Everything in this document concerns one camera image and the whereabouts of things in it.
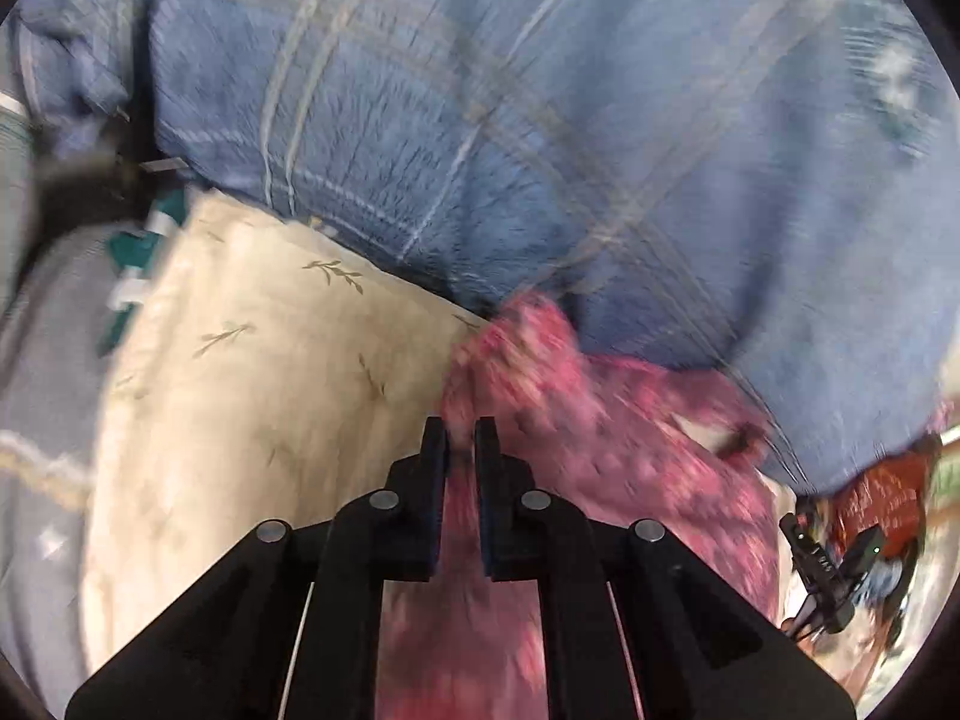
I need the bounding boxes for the dark red plastic bag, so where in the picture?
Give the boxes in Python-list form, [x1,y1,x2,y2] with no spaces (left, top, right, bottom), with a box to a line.
[830,452,932,559]

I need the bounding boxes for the blue plaid quilt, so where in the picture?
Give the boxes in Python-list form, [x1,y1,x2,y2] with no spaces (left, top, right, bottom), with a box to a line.
[11,0,958,491]

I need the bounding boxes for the cream leaf-print bed sheet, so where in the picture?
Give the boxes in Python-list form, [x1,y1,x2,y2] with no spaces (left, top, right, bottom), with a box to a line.
[82,192,480,667]

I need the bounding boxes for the grey blue patterned bedding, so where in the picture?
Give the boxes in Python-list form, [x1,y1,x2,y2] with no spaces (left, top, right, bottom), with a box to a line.
[2,224,128,717]

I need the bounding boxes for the purple floral cloth garment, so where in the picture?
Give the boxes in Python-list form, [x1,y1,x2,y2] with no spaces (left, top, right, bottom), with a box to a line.
[376,293,781,718]

